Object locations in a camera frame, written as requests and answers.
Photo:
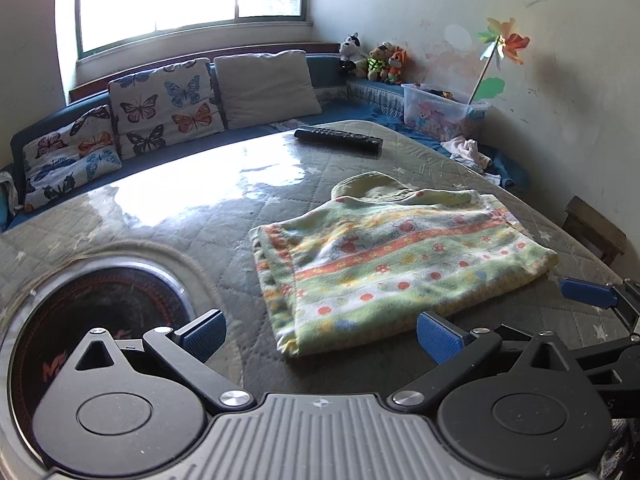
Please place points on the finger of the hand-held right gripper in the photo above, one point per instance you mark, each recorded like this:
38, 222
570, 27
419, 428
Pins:
587, 292
610, 347

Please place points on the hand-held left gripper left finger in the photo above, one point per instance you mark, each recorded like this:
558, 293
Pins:
202, 335

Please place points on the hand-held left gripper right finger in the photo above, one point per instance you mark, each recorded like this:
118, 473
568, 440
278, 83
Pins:
440, 337

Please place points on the green patterned fleece garment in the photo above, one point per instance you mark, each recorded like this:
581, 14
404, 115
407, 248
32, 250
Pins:
390, 260

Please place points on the white clothes pile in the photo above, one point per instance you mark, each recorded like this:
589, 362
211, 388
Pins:
470, 152

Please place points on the dark wooden stool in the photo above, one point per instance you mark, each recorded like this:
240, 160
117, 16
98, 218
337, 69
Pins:
595, 225

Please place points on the clear plastic storage box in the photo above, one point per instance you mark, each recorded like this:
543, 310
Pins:
435, 112

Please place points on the black remote control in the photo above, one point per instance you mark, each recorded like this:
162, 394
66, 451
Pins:
335, 137

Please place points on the small butterfly print cushion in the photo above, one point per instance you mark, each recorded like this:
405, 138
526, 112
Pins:
65, 155

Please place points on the large butterfly print cushion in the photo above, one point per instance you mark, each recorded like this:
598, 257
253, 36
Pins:
165, 105

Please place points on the grey cloth on sofa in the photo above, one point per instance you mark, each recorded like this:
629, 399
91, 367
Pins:
6, 187

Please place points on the plain beige cushion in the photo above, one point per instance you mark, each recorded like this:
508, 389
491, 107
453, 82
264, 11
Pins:
265, 87

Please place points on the colourful paper pinwheel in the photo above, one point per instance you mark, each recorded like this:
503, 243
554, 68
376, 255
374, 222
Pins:
502, 40

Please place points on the orange plush fox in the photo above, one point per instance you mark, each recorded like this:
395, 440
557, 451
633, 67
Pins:
396, 65

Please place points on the brown plush bear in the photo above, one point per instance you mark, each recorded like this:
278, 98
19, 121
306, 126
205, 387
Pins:
379, 62

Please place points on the blue sofa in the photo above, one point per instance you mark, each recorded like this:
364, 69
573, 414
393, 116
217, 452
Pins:
327, 67

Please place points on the black and white plush toy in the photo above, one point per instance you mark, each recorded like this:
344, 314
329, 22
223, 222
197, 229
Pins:
352, 50

